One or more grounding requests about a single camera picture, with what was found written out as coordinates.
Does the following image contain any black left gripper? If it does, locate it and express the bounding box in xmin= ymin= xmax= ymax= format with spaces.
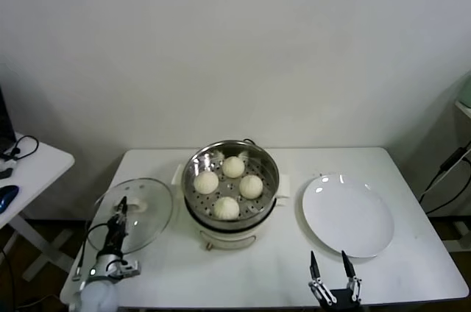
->
xmin=103 ymin=196 xmax=130 ymax=256

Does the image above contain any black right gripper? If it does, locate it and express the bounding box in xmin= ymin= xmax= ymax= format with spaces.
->
xmin=308 ymin=250 xmax=364 ymax=312

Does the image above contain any round glass pot lid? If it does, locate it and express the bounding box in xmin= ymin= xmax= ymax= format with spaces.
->
xmin=86 ymin=177 xmax=174 ymax=256

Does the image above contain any white steamed baozi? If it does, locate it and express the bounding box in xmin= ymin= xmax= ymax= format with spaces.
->
xmin=238 ymin=174 xmax=263 ymax=199
xmin=222 ymin=156 xmax=245 ymax=179
xmin=194 ymin=171 xmax=219 ymax=194
xmin=213 ymin=196 xmax=241 ymax=221

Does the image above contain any stainless steel steamer basket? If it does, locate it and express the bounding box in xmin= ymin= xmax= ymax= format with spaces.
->
xmin=171 ymin=139 xmax=291 ymax=225

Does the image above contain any round white plate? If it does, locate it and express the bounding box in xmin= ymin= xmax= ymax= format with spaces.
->
xmin=301 ymin=174 xmax=396 ymax=258

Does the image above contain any white side table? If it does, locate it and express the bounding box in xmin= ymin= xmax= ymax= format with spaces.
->
xmin=0 ymin=141 xmax=77 ymax=283

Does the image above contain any cream electric cooker pot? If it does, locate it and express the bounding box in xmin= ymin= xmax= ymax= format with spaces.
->
xmin=183 ymin=194 xmax=291 ymax=252

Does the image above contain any blue computer mouse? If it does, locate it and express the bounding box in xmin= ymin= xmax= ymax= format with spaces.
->
xmin=0 ymin=185 xmax=20 ymax=213

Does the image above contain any white furniture base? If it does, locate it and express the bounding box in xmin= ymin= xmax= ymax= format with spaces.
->
xmin=447 ymin=220 xmax=471 ymax=254

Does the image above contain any dark laptop screen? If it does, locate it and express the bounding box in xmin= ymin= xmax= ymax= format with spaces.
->
xmin=0 ymin=85 xmax=18 ymax=155

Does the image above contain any white shelf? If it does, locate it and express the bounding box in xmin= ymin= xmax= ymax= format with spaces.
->
xmin=453 ymin=100 xmax=471 ymax=121

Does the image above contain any pale green object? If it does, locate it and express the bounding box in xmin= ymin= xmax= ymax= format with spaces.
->
xmin=456 ymin=71 xmax=471 ymax=109

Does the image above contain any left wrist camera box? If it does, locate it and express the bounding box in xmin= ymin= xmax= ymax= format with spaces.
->
xmin=110 ymin=260 xmax=143 ymax=278

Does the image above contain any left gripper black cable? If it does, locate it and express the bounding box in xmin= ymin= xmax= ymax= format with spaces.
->
xmin=73 ymin=223 xmax=111 ymax=282

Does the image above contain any thin black looped cable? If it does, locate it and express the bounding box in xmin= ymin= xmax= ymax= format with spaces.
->
xmin=0 ymin=135 xmax=40 ymax=161

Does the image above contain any black cable with adapter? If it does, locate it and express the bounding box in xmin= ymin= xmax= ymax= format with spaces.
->
xmin=419 ymin=145 xmax=471 ymax=217

